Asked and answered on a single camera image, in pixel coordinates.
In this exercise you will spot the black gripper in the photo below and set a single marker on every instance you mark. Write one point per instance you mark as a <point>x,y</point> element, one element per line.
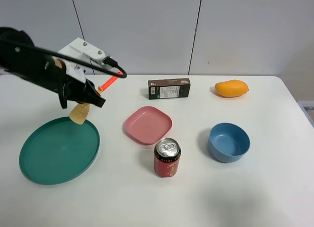
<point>52,76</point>

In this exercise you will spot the yellow spatula with red handle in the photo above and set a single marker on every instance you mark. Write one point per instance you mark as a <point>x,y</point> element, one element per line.
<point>80,112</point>

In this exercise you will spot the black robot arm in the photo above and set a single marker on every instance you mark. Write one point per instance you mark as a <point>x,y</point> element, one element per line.
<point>18,60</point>

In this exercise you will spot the pink square plate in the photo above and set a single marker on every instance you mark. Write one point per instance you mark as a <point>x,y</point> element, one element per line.
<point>148,125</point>

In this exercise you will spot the green round plate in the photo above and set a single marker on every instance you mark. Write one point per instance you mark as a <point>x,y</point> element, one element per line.
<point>59,151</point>

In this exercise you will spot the brown cardboard box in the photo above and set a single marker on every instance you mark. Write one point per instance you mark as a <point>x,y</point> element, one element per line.
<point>169,88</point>

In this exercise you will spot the red soda can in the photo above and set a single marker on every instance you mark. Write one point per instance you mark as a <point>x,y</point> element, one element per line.
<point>167,154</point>

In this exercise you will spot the yellow mango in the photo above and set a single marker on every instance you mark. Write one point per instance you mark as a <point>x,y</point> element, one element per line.
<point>231,88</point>

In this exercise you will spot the blue bowl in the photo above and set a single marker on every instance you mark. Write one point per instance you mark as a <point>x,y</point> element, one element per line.
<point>228,142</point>

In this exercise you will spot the clear plastic bin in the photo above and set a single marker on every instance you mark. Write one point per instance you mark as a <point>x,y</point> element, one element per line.
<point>308,109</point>

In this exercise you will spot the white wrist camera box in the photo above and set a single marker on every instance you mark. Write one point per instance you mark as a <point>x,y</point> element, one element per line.
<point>81,50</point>

